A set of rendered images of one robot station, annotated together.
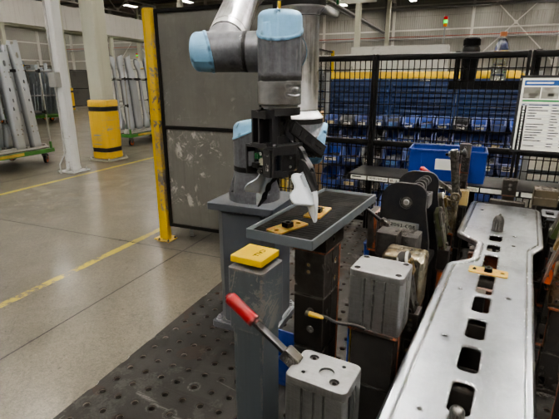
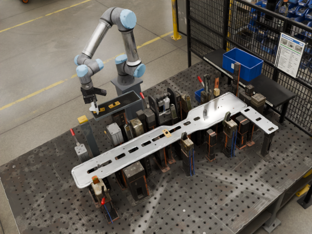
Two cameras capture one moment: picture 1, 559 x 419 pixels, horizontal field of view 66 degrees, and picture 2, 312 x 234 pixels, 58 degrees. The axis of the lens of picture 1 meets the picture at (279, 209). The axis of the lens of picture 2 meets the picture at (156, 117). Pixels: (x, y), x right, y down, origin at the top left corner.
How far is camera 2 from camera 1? 1.69 m
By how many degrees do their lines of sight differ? 41
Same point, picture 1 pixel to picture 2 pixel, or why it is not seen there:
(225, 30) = (81, 58)
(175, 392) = (95, 133)
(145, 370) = (93, 123)
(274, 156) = (85, 99)
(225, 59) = not seen: hidden behind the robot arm
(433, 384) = (105, 158)
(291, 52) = (82, 79)
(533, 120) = (283, 55)
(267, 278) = (82, 126)
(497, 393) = (113, 165)
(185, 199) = (183, 20)
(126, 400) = not seen: hidden behind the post
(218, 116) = not seen: outside the picture
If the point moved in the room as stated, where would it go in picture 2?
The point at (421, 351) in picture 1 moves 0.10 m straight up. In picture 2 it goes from (113, 150) to (110, 141)
